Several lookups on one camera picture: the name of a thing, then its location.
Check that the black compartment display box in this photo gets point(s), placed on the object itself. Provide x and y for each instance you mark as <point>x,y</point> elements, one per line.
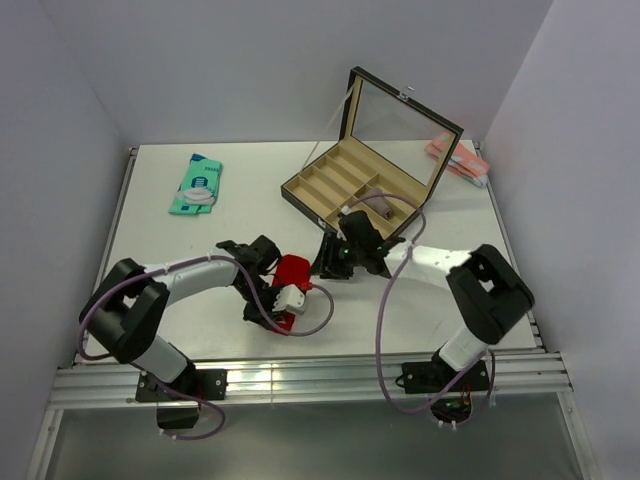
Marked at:
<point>377,139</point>

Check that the pink patterned sock pair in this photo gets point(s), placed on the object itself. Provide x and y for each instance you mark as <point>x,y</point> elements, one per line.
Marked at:
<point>462,162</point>

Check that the red sock with white print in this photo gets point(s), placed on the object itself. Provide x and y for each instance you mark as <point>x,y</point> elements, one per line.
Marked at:
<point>291,270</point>

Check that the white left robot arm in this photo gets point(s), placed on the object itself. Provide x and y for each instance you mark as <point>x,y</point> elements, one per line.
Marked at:
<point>125,312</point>

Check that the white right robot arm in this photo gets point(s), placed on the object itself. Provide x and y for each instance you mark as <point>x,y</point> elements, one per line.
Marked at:
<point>491,297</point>

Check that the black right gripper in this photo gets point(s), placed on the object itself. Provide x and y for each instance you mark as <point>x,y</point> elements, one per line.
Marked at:
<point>325,262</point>

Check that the aluminium front rail frame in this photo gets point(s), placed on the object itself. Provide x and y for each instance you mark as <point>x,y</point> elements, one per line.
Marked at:
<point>320,407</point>

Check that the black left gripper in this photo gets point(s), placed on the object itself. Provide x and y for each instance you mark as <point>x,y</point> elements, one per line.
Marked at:
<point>257,316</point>

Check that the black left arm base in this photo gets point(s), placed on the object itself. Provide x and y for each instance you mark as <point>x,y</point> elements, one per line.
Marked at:
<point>183,402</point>

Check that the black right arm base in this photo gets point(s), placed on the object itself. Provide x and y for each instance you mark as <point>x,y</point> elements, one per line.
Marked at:
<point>472,392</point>

